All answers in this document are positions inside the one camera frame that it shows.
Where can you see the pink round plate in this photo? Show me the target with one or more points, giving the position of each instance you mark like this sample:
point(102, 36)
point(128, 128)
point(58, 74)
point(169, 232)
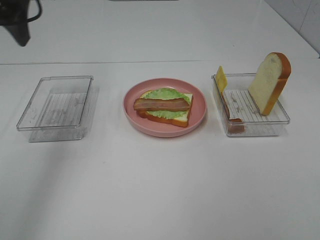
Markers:
point(165, 130)

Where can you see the clear plastic left container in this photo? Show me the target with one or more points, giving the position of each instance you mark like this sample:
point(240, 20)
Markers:
point(61, 108)

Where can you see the clear plastic container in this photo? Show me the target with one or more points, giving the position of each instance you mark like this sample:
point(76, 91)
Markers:
point(61, 108)
point(242, 106)

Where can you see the green lettuce leaf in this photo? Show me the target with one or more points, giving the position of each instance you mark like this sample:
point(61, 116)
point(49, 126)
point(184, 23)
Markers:
point(168, 94)

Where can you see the yellow cheese slice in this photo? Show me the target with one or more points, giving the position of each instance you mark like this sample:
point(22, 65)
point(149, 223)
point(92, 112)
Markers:
point(221, 79)

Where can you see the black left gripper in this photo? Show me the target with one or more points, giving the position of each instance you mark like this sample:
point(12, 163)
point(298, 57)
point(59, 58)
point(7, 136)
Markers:
point(14, 18)

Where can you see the clear plastic right container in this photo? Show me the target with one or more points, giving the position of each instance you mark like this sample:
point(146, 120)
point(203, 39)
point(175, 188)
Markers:
point(242, 106)

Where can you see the white bread slice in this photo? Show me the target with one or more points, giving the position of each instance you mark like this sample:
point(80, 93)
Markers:
point(176, 122)
point(269, 81)

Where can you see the bacon strip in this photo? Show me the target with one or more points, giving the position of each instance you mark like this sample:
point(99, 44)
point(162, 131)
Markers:
point(234, 125)
point(150, 104)

